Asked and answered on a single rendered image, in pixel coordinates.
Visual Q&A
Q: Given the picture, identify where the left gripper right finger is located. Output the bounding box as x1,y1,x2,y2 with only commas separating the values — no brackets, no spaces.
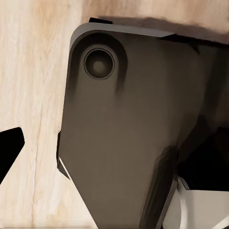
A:
214,127,229,165

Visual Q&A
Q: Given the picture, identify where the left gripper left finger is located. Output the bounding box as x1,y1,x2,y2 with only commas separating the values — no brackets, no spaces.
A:
0,127,25,184

